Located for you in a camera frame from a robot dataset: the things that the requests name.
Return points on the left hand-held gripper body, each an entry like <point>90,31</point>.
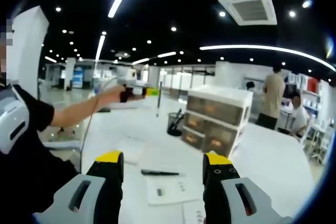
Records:
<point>127,77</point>

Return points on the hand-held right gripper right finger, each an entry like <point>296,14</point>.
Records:
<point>218,184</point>

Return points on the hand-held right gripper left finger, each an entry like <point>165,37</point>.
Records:
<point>109,182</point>

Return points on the slim black gel pen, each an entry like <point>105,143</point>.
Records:
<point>158,103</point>

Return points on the plain white sticky note pad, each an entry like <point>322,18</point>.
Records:
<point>131,153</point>

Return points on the small printed sticky note sheet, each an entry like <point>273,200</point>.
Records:
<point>193,213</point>

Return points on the thick black pen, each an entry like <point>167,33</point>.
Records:
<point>157,172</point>

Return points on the white desk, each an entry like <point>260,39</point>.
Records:
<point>262,171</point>

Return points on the person's left hand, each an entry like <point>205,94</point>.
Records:
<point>111,96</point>

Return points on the short ceiling light bar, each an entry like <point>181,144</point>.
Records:
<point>100,48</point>
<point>166,54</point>
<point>140,61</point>

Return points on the black mesh pen holder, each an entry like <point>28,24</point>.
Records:
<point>173,127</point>

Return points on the blue standing banner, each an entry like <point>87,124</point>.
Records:
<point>78,77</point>

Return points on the round ceiling spotlights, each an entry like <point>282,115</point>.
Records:
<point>173,29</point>

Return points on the beige plastic drawer cabinet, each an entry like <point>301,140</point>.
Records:
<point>218,111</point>

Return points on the white chest device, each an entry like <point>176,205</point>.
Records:
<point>13,124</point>

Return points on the curved ceiling light strip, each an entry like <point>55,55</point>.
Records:
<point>262,48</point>

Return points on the ceiling air conditioner vent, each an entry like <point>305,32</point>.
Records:
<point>249,7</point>

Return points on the red storage box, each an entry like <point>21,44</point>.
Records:
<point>313,85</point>

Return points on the wall shelf with storage boxes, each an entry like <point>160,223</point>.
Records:
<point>309,100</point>

